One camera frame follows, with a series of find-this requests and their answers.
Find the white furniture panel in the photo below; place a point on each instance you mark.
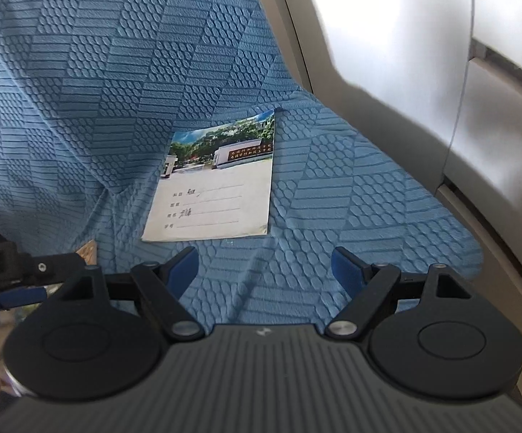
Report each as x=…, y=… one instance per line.
x=423, y=54

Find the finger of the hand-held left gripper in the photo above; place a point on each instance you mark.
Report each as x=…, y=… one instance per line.
x=22, y=297

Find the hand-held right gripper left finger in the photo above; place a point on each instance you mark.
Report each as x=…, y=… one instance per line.
x=184, y=273

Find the tan gold cover book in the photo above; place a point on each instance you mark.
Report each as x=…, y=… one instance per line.
x=87, y=252

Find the blue textured sofa cover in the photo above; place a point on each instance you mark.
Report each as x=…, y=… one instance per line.
x=107, y=99

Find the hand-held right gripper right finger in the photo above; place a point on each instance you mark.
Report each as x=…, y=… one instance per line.
x=346, y=273

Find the photo cover notebook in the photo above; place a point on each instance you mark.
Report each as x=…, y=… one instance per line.
x=211, y=207

